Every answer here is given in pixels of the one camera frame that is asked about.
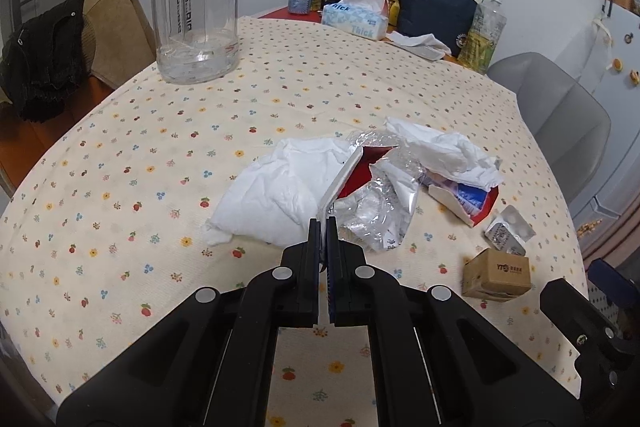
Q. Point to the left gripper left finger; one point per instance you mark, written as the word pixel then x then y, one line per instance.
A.
pixel 309 269

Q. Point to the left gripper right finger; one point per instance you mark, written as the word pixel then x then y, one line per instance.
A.
pixel 346 302

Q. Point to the clear plastic wrap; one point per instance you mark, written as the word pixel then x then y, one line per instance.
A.
pixel 378 214

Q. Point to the white plastic bags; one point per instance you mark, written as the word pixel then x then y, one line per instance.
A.
pixel 274 199

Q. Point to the small cardboard box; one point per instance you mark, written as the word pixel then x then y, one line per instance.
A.
pixel 497 276

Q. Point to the pill blister pack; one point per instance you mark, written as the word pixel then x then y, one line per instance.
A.
pixel 509 232

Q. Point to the blue tissue packet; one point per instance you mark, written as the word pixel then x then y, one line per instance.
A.
pixel 470 204

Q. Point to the white tissue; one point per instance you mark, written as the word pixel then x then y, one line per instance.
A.
pixel 450 154

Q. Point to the grey upholstered chair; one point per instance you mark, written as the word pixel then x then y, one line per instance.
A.
pixel 570 127

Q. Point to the floral tablecloth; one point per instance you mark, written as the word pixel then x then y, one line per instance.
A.
pixel 163 188

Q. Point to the papers on table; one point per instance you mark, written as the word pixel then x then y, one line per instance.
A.
pixel 426 46

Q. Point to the blue tissue box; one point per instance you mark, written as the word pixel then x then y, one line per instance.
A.
pixel 363 18

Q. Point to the white refrigerator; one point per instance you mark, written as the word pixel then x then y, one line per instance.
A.
pixel 604 59

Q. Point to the navy lunch bag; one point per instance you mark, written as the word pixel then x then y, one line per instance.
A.
pixel 447 20

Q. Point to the clear bottle with greens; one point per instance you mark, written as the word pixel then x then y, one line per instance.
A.
pixel 483 36

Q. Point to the clear large water jug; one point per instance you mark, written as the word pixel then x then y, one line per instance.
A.
pixel 196 40

